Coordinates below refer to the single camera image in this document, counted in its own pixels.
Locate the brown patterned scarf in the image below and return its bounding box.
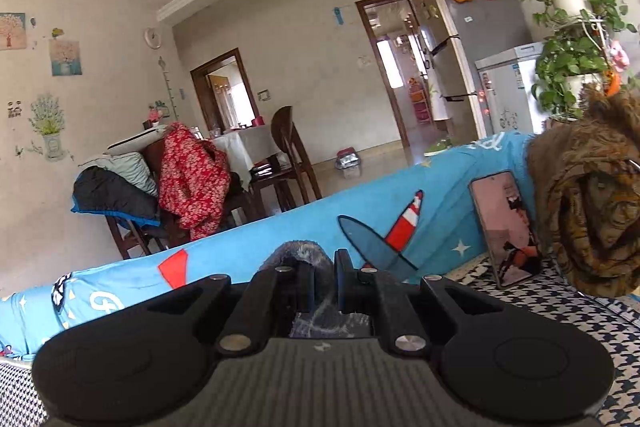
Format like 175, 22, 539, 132
526, 84, 640, 298

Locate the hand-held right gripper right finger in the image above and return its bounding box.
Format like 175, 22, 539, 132
333, 249, 512, 355

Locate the white-clothed dining table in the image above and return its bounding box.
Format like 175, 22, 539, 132
210, 127, 286, 188

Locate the blue printed sofa cover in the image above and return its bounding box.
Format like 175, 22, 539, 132
0, 132, 551, 358

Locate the height chart wall sticker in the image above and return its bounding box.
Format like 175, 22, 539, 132
159, 56, 180, 118

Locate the pale green pillow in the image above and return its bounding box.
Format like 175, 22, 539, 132
80, 152, 158, 198

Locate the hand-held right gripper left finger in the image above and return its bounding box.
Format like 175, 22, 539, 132
134, 262, 319, 355

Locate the green trailing potted plant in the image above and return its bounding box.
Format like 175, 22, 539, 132
520, 0, 638, 122

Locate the lavender pot wall sticker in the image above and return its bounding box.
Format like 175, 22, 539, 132
27, 94, 76, 162

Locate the grey refrigerator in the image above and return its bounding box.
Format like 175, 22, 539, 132
392, 0, 533, 140

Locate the white pillow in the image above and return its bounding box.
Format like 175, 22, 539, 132
102, 127, 173, 156

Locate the silver foil bag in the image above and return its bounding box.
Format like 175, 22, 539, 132
336, 148, 362, 180

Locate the black and blue jacket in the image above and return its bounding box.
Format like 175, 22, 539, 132
71, 167, 163, 228

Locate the flower vase wall picture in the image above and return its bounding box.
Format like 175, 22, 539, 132
49, 39, 82, 76

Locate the brown wooden door frame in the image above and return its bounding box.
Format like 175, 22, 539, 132
190, 48, 261, 132
356, 0, 436, 145

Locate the houndstooth sofa seat cover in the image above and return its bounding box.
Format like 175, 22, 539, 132
0, 257, 640, 427

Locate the red floral jacket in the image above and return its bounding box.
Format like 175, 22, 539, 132
159, 123, 232, 242

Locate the smartphone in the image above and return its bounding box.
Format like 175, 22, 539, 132
469, 171, 543, 290

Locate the grey patterned fleece jacket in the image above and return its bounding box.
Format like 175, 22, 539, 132
257, 239, 376, 339

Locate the wooden chair holding clothes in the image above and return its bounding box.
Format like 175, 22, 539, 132
105, 137, 251, 260

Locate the dark wooden dining chair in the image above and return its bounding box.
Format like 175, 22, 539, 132
250, 106, 323, 212

